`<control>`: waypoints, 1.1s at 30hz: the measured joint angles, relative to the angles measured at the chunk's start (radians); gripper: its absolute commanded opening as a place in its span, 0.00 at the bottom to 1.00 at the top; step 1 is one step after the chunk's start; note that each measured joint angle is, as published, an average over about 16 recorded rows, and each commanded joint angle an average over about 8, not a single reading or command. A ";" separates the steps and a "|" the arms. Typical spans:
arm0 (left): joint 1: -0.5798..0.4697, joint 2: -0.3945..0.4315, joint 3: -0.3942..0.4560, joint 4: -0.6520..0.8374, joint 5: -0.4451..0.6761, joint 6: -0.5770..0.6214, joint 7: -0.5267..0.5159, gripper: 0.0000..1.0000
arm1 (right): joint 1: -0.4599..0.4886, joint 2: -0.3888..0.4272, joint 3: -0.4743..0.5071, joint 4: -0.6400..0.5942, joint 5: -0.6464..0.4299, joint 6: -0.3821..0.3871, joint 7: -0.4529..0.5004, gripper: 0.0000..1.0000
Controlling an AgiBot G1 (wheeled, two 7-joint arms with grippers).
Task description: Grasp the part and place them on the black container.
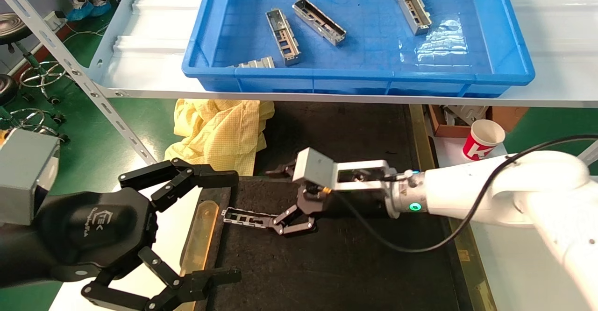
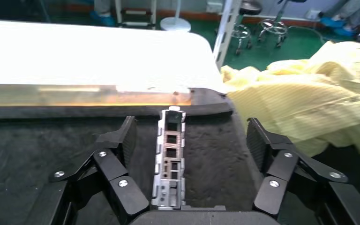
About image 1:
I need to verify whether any grey perforated shelf upright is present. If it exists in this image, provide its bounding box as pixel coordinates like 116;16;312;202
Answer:
0;0;157;166

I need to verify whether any blue plastic tray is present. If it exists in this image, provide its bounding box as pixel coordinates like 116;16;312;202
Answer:
182;0;536;98

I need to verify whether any silver metal housing part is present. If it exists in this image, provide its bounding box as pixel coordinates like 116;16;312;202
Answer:
232;57;276;69
292;0;347;46
394;0;432;36
221;207;281;230
266;8;302;66

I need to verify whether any blue shoe cover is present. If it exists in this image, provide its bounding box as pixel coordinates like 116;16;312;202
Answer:
91;0;112;18
65;0;94;22

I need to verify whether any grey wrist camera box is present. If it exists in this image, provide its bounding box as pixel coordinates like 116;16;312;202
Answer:
0;129;60;227
292;147;392;192

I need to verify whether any yellow cloth garment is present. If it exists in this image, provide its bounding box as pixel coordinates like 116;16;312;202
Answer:
164;99;275;177

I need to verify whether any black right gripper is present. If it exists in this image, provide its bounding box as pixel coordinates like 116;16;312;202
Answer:
81;158;391;311

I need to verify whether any black round stool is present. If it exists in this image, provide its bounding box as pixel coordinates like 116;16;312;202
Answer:
0;74;68;143
0;13;68;105

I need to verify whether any black felt container tray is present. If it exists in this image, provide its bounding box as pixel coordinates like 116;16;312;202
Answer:
252;101;437;181

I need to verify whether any brass edge strip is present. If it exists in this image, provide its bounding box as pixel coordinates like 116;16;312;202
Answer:
448;218;496;311
180;200;219;274
408;104;435;174

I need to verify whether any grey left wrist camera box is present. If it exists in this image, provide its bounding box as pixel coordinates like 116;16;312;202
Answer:
0;129;60;227

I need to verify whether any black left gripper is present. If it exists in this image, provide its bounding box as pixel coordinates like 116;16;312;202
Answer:
35;188;157;282

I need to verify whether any grey metal parts pile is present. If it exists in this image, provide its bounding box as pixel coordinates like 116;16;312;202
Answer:
442;106;487;126

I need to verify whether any white diagonal frame bar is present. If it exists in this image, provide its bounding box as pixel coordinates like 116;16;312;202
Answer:
579;141;598;167

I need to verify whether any white power strip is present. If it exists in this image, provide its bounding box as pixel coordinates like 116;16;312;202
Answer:
42;11;66;32

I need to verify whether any black work mat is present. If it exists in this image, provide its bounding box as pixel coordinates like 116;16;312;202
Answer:
180;177;496;311

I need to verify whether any white shelf board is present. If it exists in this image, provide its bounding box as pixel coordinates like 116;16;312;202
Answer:
88;0;598;108

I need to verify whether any red white paper cup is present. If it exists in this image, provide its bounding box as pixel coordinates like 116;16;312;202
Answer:
463;119;506;162

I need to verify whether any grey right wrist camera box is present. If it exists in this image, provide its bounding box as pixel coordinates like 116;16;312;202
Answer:
292;147;392;192

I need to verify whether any clear plastic bag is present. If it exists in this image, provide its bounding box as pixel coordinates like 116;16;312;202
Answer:
400;19;471;64

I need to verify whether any brown cardboard box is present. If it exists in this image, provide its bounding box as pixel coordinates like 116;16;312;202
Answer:
427;105;529;138

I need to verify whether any white floor cable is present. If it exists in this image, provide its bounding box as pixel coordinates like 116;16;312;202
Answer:
61;24;108;39

